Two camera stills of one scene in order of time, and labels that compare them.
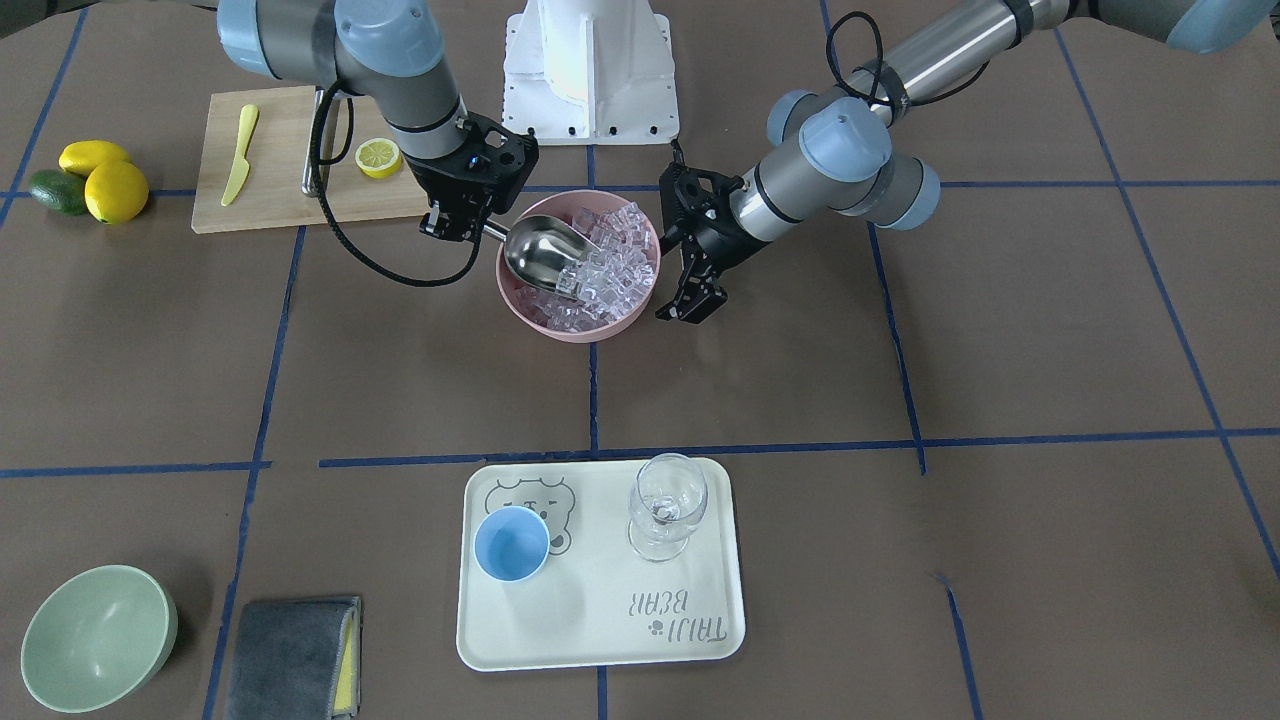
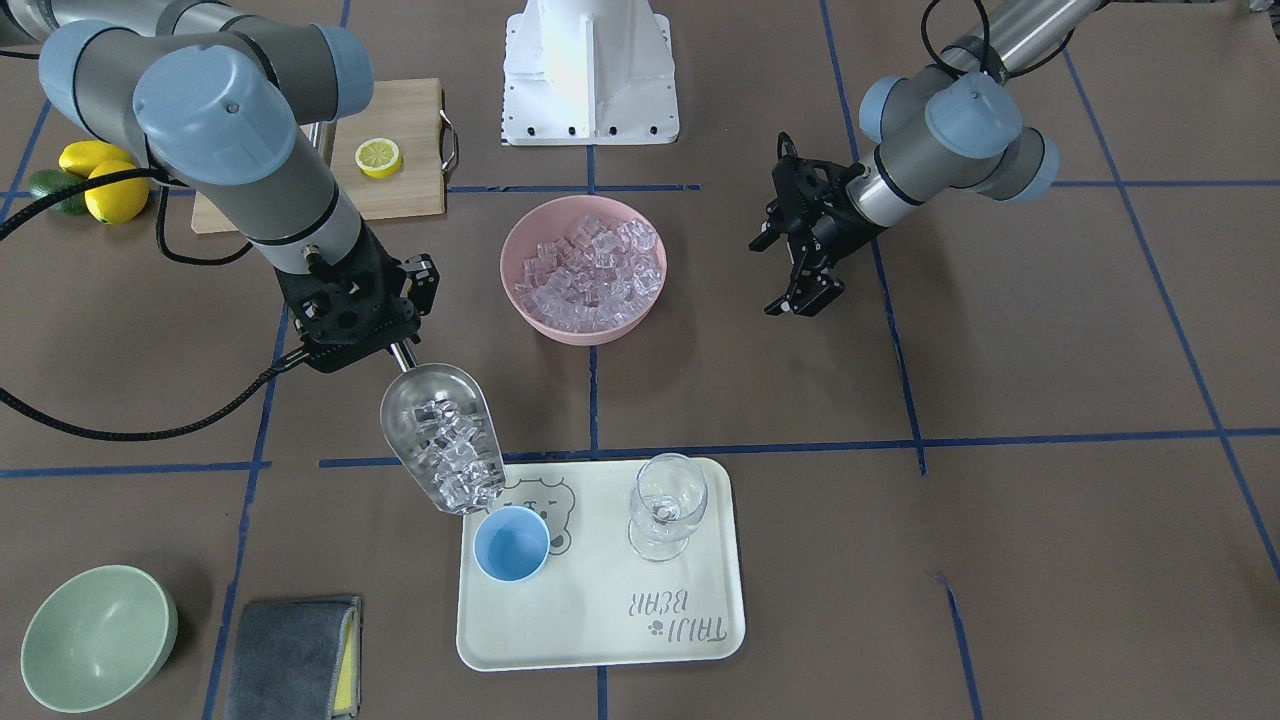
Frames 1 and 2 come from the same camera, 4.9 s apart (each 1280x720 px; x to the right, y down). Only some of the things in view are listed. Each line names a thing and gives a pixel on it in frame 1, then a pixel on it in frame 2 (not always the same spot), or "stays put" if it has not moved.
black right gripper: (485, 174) to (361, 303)
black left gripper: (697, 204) to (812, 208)
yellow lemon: (115, 192) stays put
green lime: (62, 189) stays put
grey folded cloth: (298, 659) stays put
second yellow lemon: (83, 157) stays put
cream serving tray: (595, 602) stays put
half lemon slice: (378, 157) stays put
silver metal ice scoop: (540, 248) to (442, 419)
